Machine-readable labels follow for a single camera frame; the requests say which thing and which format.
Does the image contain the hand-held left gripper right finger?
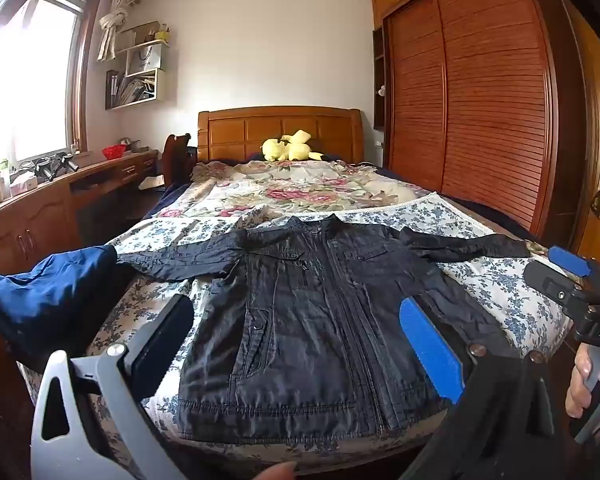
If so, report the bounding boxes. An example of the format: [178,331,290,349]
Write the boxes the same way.
[400,297,566,480]

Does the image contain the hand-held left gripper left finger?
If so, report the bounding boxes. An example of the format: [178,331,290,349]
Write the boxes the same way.
[30,294,197,480]

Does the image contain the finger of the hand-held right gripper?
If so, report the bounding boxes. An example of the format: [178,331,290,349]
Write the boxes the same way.
[523,260,587,322]
[547,245,600,291]

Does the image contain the black jacket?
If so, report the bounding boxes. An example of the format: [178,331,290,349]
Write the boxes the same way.
[116,213,531,445]

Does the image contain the person's right hand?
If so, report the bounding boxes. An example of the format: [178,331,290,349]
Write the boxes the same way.
[565,344,600,420]

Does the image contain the person's left hand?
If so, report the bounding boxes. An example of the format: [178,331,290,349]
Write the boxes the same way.
[240,461,298,480]

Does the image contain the blue floral bedspread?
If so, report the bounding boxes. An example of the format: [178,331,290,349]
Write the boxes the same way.
[17,192,578,461]

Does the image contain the navy blue garment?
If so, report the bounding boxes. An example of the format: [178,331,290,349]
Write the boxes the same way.
[0,246,118,361]

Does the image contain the wooden slatted wardrobe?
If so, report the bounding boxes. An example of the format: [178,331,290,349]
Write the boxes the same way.
[371,0,581,241]

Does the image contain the long wooden desk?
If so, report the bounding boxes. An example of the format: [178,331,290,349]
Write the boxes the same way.
[0,149,160,281]

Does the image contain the wooden chair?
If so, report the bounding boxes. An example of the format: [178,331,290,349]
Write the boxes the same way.
[161,132,193,188]

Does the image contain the pink floral quilt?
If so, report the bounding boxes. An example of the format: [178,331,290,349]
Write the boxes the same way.
[152,160,431,221]

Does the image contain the tissue box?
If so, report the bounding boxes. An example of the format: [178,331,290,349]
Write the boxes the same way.
[9,174,40,197]

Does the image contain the black devices on desk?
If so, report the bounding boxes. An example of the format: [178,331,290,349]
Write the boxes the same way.
[20,152,78,181]

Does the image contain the wooden bed headboard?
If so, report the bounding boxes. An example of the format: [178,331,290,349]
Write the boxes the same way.
[197,106,366,166]

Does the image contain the yellow plush toy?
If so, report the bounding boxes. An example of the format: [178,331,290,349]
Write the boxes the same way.
[261,130,325,163]

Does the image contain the row of books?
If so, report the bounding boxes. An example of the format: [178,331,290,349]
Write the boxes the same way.
[106,70,156,110]

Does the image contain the dark open side shelf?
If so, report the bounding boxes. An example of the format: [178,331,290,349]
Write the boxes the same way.
[372,25,387,131]

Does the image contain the window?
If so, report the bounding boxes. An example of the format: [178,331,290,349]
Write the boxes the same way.
[0,0,103,171]

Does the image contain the white paper bag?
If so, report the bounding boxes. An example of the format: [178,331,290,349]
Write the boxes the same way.
[132,42,163,73]

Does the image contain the tied beige curtain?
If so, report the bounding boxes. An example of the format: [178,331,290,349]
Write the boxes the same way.
[97,0,138,61]

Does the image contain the white wall shelf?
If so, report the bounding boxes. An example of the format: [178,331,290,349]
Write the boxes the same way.
[105,22,171,111]

